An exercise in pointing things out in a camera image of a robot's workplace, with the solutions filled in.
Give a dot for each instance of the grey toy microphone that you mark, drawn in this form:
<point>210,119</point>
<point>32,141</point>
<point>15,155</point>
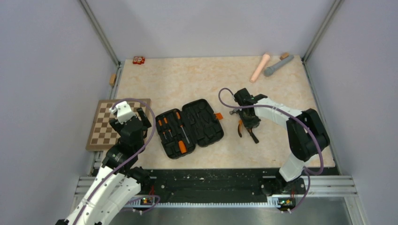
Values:
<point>270,70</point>

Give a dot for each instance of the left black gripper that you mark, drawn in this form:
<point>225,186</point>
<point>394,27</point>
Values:
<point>147,123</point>

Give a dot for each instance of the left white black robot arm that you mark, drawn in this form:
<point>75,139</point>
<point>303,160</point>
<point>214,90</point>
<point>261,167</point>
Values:
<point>117,180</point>

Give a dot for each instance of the back wooden block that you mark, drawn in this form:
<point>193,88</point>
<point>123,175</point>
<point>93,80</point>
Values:
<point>284,56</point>

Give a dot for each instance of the black plastic tool case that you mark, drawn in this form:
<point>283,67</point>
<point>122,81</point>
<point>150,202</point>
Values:
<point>201,123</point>

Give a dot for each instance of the left wooden block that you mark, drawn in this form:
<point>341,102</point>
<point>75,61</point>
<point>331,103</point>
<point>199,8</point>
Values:
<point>112,80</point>

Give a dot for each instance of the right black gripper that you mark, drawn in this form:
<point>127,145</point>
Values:
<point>248,124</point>

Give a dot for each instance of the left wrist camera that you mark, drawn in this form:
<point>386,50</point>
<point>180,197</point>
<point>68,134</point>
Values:
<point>122,111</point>

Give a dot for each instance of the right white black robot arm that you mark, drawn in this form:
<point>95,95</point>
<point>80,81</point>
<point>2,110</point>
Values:
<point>306,133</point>

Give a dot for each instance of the orange handled pliers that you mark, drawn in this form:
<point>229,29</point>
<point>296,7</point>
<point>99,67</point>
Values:
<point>239,128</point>

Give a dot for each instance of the red toy car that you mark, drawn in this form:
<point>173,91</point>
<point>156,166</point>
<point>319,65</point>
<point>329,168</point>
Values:
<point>138,60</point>

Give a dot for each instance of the wooden block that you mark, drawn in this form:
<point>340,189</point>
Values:
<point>112,80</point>
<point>284,56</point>

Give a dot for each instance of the wooden chessboard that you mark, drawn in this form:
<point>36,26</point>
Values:
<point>106,132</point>

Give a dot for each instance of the pink toy microphone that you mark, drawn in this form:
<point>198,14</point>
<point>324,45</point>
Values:
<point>264,60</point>

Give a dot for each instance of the aluminium frame rail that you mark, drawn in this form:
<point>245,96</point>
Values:
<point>327,185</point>

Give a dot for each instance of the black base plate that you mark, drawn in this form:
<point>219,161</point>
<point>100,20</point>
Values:
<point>213,185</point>

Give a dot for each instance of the long orange handled screwdriver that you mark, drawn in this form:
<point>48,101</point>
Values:
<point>182,147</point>

